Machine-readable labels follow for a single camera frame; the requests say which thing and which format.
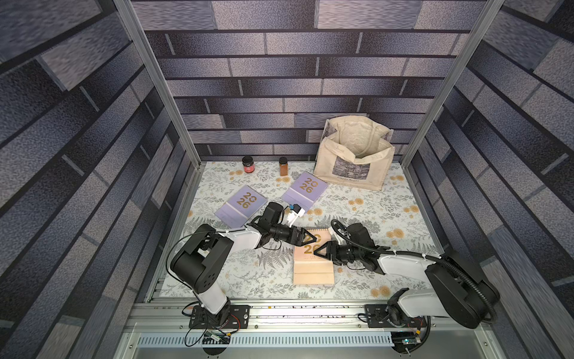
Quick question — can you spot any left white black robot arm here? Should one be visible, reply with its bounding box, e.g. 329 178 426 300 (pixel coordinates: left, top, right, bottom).
167 202 317 327

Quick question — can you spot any black corrugated cable conduit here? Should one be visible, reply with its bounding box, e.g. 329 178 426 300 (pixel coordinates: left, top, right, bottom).
329 218 498 322

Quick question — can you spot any peach 2026 desk calendar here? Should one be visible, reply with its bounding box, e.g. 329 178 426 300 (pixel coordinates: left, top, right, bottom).
293 229 334 285

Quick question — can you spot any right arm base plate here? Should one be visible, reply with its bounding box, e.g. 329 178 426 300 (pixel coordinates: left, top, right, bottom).
357 305 428 329

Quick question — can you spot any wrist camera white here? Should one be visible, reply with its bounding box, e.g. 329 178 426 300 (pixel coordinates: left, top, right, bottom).
329 228 347 245
286 204 305 227

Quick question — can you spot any floral patterned table mat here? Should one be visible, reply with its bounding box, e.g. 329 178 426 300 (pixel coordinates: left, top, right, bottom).
167 162 442 300

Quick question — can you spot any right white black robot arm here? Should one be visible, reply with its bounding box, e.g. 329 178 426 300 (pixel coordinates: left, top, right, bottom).
313 220 500 329

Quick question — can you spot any left circuit board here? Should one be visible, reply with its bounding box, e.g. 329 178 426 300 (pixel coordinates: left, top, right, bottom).
202 331 231 346

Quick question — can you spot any purple calendar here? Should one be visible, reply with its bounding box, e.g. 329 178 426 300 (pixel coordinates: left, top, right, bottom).
281 171 328 212
215 185 268 228

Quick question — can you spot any right circuit board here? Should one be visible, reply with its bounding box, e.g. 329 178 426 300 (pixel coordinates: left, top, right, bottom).
391 332 426 355

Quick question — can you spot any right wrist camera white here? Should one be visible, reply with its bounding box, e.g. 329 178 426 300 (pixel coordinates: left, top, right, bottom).
329 228 347 245

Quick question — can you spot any aluminium frame post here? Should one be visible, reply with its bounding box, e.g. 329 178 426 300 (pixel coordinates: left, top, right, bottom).
114 0 201 168
401 0 505 170

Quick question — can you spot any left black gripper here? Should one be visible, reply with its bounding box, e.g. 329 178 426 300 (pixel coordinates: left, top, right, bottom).
269 223 317 248

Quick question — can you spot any circuit board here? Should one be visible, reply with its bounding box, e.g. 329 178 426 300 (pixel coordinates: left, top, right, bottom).
391 332 426 355
202 331 231 346

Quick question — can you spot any beige canvas tote bag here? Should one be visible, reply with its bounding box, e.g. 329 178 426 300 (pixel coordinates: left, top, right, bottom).
313 115 396 191

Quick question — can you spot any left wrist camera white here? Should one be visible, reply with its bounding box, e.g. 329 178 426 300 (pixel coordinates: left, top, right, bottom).
286 204 305 227

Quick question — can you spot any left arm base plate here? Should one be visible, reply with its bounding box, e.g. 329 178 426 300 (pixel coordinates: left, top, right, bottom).
183 305 251 330

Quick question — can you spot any left aluminium frame post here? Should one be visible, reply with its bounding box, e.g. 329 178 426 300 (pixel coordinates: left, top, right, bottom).
114 0 201 168

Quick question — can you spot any right aluminium frame post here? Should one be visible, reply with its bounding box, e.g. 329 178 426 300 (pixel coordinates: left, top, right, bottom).
401 0 505 170

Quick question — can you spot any amber spice bottle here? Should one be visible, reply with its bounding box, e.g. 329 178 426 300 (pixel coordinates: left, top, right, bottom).
279 156 288 177

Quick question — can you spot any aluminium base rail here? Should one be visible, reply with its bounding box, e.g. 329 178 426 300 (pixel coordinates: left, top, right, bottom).
114 298 508 359

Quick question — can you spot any dark jar red label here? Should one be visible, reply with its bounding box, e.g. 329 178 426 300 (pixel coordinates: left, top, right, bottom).
242 156 255 174

